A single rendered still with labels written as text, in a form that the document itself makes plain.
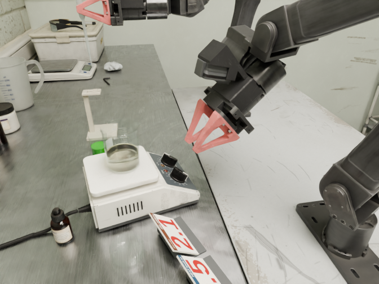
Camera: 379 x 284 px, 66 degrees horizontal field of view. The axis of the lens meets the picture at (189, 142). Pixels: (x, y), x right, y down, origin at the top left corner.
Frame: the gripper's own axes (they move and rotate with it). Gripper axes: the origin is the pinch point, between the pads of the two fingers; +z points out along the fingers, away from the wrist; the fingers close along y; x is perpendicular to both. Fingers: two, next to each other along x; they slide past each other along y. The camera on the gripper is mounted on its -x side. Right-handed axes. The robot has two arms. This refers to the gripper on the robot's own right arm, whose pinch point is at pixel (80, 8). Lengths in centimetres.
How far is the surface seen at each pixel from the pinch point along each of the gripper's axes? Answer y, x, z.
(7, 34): -75, 18, 45
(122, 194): 36.1, 25.2, -6.7
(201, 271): 50, 30, -18
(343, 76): -114, 64, -162
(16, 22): -90, 15, 46
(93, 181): 34.0, 23.3, -2.0
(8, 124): -4.0, 29.3, 25.7
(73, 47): -74, 25, 18
